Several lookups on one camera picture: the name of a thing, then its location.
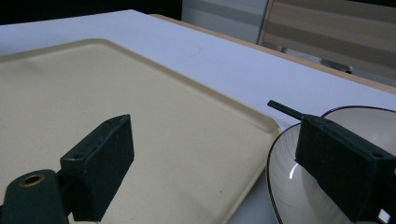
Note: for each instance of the grey cabinet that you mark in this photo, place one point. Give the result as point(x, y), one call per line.
point(224, 17)

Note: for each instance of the beige plastic tray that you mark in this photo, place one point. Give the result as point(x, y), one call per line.
point(174, 124)

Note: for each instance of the white bowl with dark rim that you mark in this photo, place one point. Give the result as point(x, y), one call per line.
point(289, 186)

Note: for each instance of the black chopstick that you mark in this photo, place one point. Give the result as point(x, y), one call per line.
point(284, 109)

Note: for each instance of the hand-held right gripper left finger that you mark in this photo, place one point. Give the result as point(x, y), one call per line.
point(99, 168)

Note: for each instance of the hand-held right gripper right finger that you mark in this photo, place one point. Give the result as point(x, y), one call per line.
point(345, 168)

